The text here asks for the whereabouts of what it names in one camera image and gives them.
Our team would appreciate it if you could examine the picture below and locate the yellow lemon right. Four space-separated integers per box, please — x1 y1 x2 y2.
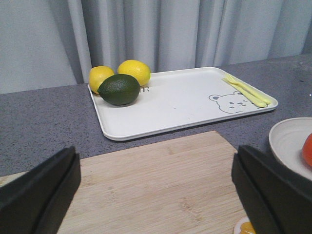
117 59 151 86

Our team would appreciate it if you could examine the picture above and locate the orange fruit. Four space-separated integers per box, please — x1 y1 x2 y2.
302 134 312 166

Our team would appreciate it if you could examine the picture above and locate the yellow plastic spoon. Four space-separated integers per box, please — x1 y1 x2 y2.
223 79 267 108

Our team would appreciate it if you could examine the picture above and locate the yellow lemon rear left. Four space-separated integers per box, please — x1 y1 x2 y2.
89 65 115 94

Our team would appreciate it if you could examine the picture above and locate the beige round plate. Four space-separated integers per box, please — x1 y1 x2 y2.
269 117 312 180

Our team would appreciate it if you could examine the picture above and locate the yellow plastic fork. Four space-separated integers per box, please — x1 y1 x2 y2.
223 73 271 105

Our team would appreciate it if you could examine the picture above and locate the grey curtain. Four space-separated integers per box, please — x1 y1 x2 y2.
0 0 312 94

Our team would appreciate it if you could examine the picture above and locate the white bear tray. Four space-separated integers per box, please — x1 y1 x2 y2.
91 67 278 141

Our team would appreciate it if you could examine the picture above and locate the orange slice toy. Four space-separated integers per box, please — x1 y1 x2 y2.
233 217 256 234

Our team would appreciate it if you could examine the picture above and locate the wooden cutting board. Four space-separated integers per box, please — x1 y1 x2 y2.
0 130 252 234

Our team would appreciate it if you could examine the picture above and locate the dark green lime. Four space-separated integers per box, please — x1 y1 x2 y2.
97 74 140 105

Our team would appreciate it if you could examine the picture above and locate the yellow lemon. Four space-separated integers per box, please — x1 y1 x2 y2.
117 59 151 86
89 65 115 94

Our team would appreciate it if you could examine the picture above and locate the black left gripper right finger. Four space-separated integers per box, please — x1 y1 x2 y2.
232 145 312 234

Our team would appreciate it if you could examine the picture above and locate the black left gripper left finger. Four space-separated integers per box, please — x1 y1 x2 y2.
0 146 81 234

